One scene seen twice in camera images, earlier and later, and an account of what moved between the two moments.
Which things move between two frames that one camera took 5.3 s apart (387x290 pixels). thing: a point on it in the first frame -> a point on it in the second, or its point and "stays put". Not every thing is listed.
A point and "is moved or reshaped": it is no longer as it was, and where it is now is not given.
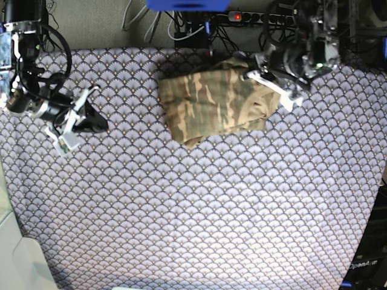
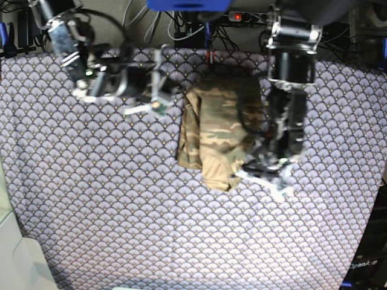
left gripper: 54,108 -> 137,87
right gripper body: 279,59 -> 268,154
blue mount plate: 188,5 stays put
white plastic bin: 20,267 stays put
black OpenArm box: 368,269 stays put
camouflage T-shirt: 216,100 is moved or reshaped
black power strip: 261,18 stays put
